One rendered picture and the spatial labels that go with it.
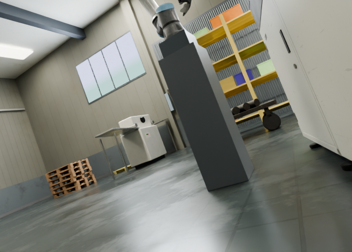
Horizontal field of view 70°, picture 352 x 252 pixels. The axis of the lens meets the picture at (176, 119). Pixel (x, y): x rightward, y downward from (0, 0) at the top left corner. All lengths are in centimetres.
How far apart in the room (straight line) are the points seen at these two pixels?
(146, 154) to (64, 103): 523
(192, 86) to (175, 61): 18
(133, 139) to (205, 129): 488
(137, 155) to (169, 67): 488
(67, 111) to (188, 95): 914
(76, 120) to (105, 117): 136
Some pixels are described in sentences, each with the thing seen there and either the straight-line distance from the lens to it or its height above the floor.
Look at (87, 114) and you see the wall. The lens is 968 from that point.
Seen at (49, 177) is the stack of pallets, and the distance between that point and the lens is 838.
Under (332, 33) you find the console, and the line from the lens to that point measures 68.
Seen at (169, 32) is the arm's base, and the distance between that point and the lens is 155.
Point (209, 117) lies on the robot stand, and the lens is 137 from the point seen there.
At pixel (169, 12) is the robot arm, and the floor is 105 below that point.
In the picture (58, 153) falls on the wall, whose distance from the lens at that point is 1102.
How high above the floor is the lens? 34
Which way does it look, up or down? 4 degrees up
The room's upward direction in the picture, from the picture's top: 21 degrees counter-clockwise
